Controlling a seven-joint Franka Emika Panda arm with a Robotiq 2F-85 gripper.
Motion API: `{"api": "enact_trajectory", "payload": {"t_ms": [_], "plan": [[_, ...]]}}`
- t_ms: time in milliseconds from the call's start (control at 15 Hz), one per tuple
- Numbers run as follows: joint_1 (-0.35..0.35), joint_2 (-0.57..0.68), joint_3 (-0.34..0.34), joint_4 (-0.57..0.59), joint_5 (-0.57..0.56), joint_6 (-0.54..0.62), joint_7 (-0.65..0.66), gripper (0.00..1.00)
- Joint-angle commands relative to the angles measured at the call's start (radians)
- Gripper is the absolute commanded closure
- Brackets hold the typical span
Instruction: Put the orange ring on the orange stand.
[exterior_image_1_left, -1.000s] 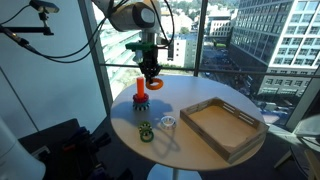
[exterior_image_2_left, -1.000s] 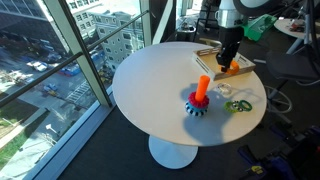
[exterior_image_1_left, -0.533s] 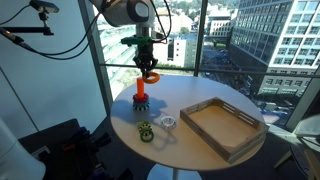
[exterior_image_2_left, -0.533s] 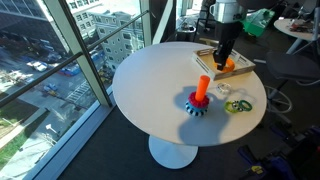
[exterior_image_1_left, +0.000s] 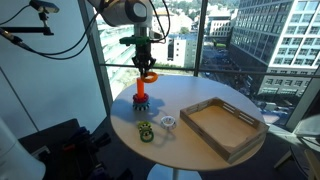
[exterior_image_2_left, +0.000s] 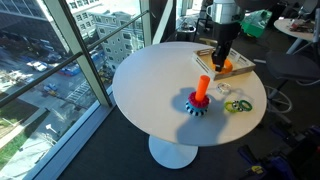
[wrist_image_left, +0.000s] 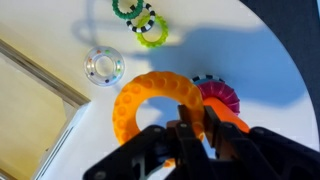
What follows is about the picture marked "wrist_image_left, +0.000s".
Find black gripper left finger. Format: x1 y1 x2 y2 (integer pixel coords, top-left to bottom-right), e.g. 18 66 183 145
83 104 221 180

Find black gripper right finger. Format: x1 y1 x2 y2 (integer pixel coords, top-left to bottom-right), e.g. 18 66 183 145
203 105 320 180

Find orange bumpy ring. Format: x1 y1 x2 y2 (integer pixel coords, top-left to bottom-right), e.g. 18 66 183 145
111 70 206 168

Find round white table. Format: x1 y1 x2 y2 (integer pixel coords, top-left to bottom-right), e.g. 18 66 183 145
0 0 320 180

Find wooden tray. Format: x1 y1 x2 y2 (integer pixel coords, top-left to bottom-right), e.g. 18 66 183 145
0 39 92 180

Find pink ribbed ring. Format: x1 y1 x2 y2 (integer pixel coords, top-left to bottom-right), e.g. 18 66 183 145
195 80 241 116

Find lime green ring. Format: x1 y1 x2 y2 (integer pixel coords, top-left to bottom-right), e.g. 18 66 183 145
135 14 169 49

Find clear ring with coloured beads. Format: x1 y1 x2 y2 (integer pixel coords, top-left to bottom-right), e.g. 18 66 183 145
83 45 126 87

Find black and white ring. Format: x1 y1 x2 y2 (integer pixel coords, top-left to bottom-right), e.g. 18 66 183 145
125 2 157 34

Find dark green ring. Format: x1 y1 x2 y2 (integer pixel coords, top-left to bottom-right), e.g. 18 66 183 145
111 0 145 20

